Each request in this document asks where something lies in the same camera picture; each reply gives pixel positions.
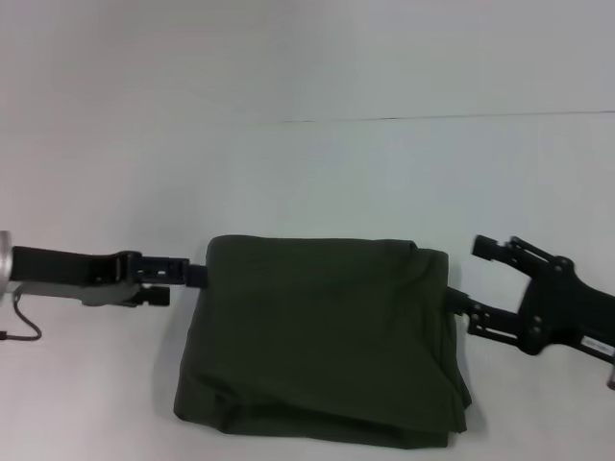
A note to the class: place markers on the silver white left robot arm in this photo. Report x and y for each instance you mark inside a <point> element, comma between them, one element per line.
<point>6,261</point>

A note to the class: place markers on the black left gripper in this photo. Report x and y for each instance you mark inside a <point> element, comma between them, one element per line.
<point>72,271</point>

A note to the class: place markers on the dark green FREE T-shirt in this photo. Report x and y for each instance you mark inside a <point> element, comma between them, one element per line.
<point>317,326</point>

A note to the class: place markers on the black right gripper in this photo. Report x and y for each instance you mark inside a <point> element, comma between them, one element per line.
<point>567,307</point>

